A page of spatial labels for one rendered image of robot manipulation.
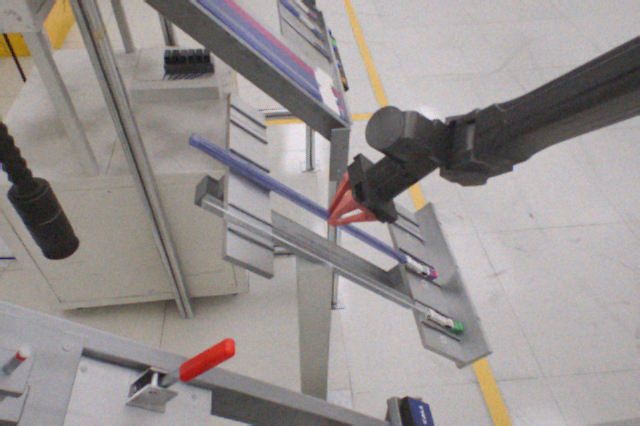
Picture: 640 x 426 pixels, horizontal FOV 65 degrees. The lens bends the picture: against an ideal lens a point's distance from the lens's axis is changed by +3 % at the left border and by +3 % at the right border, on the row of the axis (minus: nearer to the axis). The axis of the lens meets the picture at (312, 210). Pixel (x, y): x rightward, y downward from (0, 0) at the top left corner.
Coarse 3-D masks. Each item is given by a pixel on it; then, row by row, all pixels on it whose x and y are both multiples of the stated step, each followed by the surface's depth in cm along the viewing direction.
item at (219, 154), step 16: (192, 144) 62; (208, 144) 63; (224, 160) 64; (240, 160) 66; (256, 176) 67; (288, 192) 70; (304, 208) 72; (320, 208) 73; (352, 224) 78; (368, 240) 79; (400, 256) 83; (432, 272) 88
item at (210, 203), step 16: (208, 208) 57; (224, 208) 58; (240, 224) 60; (256, 224) 60; (272, 240) 62; (288, 240) 63; (304, 256) 65; (320, 256) 66; (336, 272) 68; (352, 272) 70; (368, 288) 72; (384, 288) 73; (400, 304) 76; (416, 304) 78
